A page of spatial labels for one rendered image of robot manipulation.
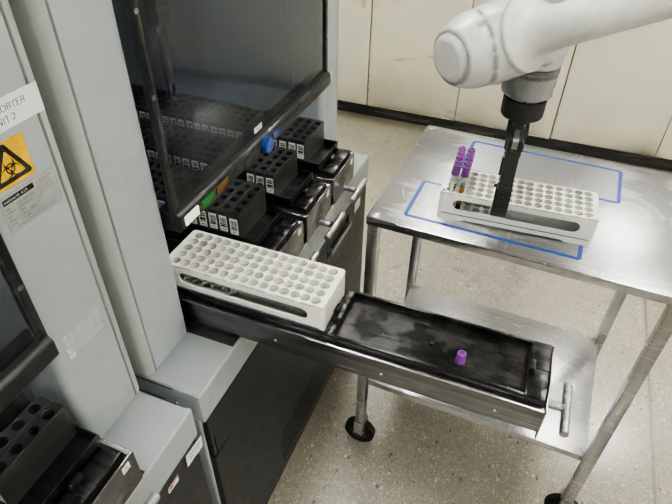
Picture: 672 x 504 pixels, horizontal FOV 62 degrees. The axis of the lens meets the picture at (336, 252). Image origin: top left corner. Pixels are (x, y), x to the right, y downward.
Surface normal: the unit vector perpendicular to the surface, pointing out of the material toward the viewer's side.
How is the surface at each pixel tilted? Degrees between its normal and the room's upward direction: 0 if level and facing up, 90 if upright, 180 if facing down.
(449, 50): 94
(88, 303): 90
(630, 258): 0
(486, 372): 0
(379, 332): 0
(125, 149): 90
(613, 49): 90
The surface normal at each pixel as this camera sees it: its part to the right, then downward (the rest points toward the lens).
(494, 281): 0.01, -0.77
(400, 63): -0.36, 0.59
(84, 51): 0.93, 0.25
